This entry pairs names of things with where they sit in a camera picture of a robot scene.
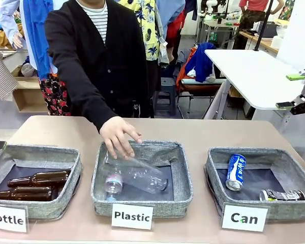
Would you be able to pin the black green-tipped right gripper finger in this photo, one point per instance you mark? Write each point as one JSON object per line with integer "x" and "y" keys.
{"x": 294, "y": 76}
{"x": 301, "y": 108}

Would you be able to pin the grey basket labelled Can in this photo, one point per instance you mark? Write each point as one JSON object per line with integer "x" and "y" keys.
{"x": 282, "y": 211}

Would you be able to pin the grey basket labelled Bottle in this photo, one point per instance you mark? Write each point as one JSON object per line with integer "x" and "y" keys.
{"x": 53, "y": 208}

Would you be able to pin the white side table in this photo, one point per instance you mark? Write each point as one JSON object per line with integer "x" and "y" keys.
{"x": 244, "y": 73}

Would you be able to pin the grey basket labelled Plastic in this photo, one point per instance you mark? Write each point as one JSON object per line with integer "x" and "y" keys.
{"x": 142, "y": 203}

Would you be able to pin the black stand pole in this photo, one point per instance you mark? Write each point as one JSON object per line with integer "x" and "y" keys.
{"x": 263, "y": 25}

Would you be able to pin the person in camouflage trousers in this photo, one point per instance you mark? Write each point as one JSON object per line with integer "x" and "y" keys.
{"x": 251, "y": 15}

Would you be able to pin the white background workbench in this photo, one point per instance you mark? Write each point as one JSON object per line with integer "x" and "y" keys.
{"x": 218, "y": 25}

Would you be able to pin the checked cloth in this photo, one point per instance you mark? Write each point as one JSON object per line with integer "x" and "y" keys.
{"x": 1, "y": 76}

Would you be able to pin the mannequin in light blue shirt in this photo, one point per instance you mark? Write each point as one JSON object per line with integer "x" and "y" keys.
{"x": 8, "y": 20}

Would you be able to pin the person's right forearm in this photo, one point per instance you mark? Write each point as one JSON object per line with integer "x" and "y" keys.
{"x": 91, "y": 101}

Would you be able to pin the bright blue hanging garment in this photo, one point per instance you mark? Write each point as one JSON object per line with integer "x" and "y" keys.
{"x": 38, "y": 38}

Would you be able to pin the small pink-label plastic bottle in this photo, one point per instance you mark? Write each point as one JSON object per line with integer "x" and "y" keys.
{"x": 114, "y": 181}

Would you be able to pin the large clear plastic bottle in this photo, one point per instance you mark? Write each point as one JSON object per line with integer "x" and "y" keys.
{"x": 145, "y": 175}

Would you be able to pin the cardboard box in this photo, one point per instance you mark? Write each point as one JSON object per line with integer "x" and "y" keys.
{"x": 28, "y": 99}

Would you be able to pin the yellow floral shirt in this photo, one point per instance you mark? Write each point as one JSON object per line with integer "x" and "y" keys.
{"x": 150, "y": 25}

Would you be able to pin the blue white drink can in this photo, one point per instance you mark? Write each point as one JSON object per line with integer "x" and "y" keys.
{"x": 236, "y": 172}

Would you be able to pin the white Plastic label card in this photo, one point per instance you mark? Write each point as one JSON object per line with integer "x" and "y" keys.
{"x": 132, "y": 216}

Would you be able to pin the grey hanging tag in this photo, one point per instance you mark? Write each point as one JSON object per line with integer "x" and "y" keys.
{"x": 163, "y": 52}

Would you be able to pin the white Can label card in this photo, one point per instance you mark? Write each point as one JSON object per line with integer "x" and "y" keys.
{"x": 244, "y": 218}

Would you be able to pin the white paper roll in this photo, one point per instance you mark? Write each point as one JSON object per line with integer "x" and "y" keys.
{"x": 277, "y": 42}

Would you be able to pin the red floral skirt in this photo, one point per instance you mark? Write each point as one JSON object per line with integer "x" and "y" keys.
{"x": 54, "y": 96}

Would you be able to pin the brown glass bottle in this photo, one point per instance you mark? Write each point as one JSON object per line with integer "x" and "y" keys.
{"x": 23, "y": 193}
{"x": 40, "y": 178}

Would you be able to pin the dark plastic stool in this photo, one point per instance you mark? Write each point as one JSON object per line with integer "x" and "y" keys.
{"x": 165, "y": 99}

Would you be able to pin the blue jacket on chair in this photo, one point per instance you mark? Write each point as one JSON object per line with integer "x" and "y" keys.
{"x": 200, "y": 61}

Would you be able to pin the person in black cardigan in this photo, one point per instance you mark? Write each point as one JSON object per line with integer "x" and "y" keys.
{"x": 122, "y": 63}

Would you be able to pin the black white drink can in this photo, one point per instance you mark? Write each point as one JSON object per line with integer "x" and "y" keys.
{"x": 282, "y": 195}

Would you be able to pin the white Bottle label card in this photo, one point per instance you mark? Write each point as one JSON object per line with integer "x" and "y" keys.
{"x": 7, "y": 218}

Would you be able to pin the red hanging garment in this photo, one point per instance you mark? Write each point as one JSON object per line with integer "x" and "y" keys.
{"x": 176, "y": 28}

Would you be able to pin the person's right hand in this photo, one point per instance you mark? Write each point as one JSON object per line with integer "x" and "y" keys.
{"x": 117, "y": 134}

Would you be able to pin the wooden background desk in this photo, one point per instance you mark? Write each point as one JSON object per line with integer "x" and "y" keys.
{"x": 264, "y": 43}

